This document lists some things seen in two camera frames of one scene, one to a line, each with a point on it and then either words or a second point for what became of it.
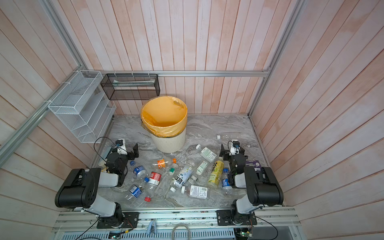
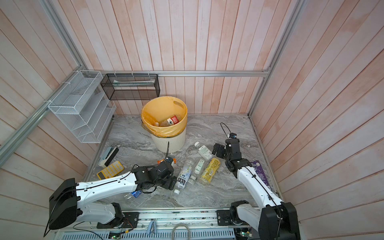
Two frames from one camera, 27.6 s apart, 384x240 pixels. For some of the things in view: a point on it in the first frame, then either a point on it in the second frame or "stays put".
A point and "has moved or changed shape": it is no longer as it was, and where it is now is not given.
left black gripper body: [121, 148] -> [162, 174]
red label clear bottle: [154, 182] has moved or changed shape
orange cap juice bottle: [162, 163] stays put
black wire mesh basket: [131, 86] stays put
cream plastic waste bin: [170, 144] stays put
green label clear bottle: [206, 153] stays put
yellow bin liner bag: [164, 116] stays put
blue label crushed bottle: [135, 191] stays put
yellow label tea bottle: [216, 173] -> [212, 167]
